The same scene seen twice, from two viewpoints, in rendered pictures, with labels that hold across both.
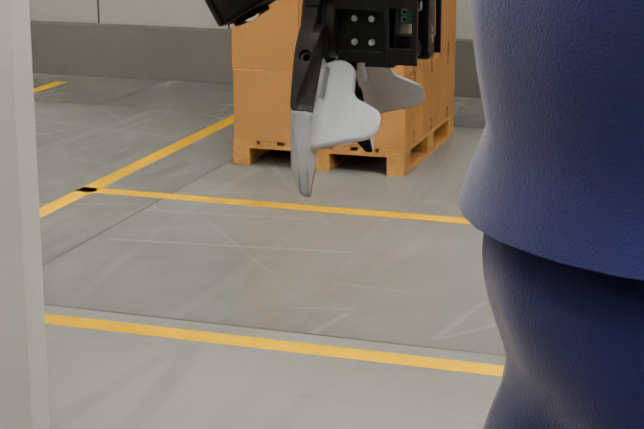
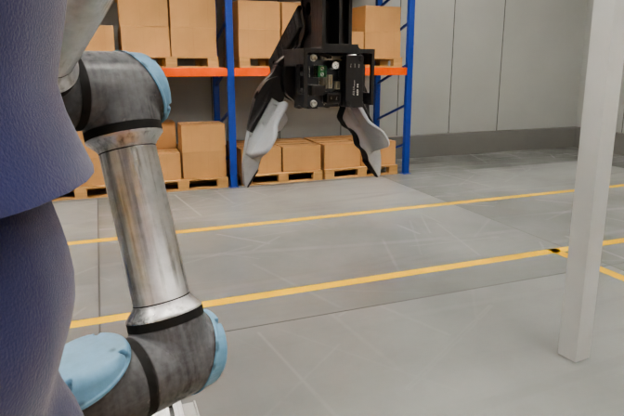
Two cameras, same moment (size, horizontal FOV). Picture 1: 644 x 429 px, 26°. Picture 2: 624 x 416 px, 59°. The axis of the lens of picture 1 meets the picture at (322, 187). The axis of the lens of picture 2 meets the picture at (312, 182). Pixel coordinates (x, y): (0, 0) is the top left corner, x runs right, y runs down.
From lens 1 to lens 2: 0.76 m
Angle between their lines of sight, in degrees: 49
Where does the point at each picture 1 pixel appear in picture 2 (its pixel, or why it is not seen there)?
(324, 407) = not seen: outside the picture
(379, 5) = (294, 62)
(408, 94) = (380, 137)
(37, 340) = (591, 288)
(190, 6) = not seen: outside the picture
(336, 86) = (273, 118)
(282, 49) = not seen: outside the picture
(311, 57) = (257, 97)
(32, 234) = (596, 235)
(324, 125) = (257, 142)
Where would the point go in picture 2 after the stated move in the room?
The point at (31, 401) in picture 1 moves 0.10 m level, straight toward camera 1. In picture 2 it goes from (580, 316) to (576, 322)
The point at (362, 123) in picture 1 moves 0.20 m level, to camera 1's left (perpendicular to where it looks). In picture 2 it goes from (266, 142) to (173, 124)
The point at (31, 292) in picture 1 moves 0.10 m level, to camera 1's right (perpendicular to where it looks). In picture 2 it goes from (591, 264) to (609, 268)
